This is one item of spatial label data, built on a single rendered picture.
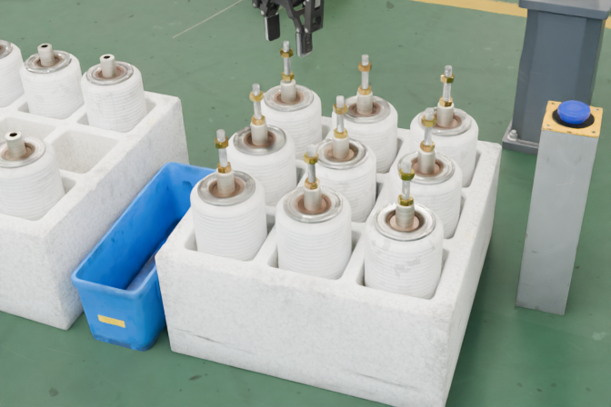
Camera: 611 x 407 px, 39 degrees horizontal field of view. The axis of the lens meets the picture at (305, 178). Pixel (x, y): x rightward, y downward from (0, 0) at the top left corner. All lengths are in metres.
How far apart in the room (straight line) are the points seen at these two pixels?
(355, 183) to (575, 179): 0.28
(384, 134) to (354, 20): 0.89
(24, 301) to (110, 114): 0.32
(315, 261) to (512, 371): 0.33
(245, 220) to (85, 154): 0.43
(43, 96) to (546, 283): 0.84
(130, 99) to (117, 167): 0.12
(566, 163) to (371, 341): 0.34
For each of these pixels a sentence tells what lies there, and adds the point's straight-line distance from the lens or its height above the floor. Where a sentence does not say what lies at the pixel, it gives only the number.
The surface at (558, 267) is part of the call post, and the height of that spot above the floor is 0.09.
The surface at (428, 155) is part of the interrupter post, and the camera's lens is 1.14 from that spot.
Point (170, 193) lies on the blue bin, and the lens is 1.45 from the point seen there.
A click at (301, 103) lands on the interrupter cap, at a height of 0.25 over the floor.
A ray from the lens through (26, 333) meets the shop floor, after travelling 1.36.
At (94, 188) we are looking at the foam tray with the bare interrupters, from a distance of 1.31.
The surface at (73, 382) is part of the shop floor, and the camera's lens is 1.27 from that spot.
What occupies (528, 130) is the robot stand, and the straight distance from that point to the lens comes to 1.65.
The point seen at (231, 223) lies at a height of 0.23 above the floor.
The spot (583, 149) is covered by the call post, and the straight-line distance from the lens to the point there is 1.16.
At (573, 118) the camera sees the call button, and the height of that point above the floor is 0.33.
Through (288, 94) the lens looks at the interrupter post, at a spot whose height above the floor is 0.27.
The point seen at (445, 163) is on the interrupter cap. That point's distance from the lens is 1.17.
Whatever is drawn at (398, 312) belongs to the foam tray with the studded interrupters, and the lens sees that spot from 1.06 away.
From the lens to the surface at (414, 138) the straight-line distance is 1.25.
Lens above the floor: 0.92
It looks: 36 degrees down
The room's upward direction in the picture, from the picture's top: 2 degrees counter-clockwise
